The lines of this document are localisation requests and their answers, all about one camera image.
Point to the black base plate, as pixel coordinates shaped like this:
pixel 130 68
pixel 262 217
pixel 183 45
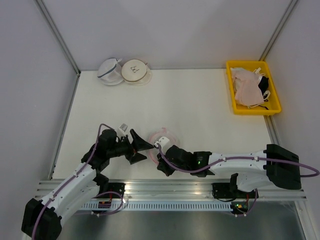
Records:
pixel 111 190
pixel 224 192

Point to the blue trimmed mesh laundry bag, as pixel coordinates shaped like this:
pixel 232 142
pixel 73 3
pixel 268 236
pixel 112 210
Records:
pixel 110 72

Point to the white bra in bin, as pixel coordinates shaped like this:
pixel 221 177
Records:
pixel 255 71

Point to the left aluminium corner post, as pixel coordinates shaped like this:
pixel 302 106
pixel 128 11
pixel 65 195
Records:
pixel 57 34

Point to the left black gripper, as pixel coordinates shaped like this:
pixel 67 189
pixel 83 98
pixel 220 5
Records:
pixel 139 144

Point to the black bra in bin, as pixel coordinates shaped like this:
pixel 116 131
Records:
pixel 263 84

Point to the yellow plastic bin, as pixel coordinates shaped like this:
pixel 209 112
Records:
pixel 271 104

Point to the beige trimmed laundry bag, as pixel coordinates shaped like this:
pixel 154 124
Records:
pixel 136 72

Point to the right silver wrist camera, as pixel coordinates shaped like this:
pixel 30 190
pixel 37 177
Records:
pixel 162 142

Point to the aluminium mounting rail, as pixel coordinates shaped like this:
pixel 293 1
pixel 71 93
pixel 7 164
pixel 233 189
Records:
pixel 194 190

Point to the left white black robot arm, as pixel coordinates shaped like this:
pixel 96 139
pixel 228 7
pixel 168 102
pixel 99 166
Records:
pixel 44 219

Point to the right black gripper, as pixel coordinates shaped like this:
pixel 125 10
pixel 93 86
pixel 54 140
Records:
pixel 162 165

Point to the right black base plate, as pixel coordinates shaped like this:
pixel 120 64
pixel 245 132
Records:
pixel 224 192

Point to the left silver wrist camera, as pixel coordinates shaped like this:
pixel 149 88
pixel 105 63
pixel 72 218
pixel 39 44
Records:
pixel 122 130

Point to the right aluminium corner post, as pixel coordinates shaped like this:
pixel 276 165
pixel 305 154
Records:
pixel 279 28

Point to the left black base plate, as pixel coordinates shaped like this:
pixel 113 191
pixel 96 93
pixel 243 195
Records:
pixel 111 190

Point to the pink trimmed mesh laundry bag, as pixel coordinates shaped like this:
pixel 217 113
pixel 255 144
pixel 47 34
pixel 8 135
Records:
pixel 163 131

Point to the aluminium corner post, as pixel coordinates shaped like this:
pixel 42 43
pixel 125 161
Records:
pixel 57 34
pixel 279 28

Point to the white slotted cable duct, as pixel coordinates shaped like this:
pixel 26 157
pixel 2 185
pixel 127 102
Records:
pixel 94 205

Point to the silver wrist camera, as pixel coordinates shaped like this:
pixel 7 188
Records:
pixel 122 130
pixel 162 142

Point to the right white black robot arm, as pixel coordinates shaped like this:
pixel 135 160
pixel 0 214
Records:
pixel 275 166

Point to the pink bra in bin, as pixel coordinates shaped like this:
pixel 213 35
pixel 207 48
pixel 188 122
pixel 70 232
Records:
pixel 247 92

